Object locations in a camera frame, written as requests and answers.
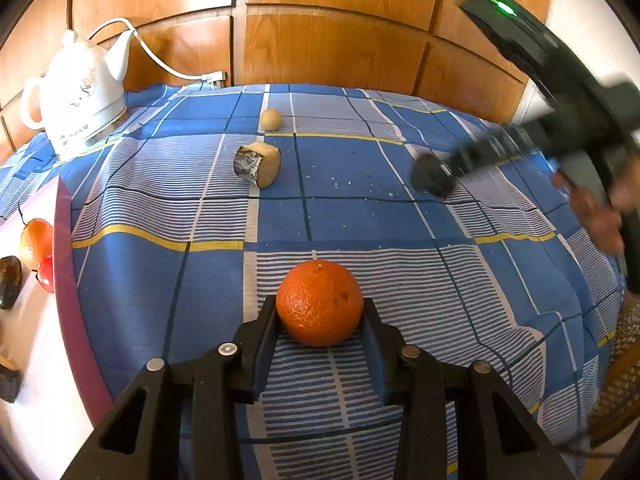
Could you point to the person's right hand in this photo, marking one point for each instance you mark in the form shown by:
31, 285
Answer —
597, 222

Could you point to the white power plug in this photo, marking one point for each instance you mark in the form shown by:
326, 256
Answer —
216, 79

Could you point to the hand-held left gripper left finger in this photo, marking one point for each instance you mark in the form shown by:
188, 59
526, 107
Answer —
267, 360

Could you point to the orange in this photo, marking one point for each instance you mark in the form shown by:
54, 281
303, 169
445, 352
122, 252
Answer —
320, 302
36, 242

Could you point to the cut fruit with dark skin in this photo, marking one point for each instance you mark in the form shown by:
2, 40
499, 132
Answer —
9, 381

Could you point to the small round yellow fruit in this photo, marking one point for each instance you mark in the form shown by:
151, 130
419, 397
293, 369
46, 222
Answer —
270, 120

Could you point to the white ceramic electric kettle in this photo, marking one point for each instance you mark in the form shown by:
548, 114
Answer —
75, 100

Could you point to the cut wood log piece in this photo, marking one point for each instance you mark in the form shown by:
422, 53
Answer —
257, 165

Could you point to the white tray with pink rim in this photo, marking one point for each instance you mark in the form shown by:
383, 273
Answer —
45, 350

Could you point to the small red fruit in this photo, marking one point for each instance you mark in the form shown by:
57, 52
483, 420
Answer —
47, 274

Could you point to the wicker chair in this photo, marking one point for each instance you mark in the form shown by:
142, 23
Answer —
622, 385

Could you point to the dark brown fruit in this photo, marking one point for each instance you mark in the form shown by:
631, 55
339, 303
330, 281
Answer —
9, 281

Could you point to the blue plaid tablecloth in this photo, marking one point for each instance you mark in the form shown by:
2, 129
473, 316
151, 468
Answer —
350, 225

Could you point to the wooden wardrobe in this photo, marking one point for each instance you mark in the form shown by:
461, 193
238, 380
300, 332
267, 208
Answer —
325, 35

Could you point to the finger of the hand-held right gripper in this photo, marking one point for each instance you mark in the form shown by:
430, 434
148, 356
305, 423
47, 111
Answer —
475, 152

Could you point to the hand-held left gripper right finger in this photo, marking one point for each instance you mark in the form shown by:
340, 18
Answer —
375, 360

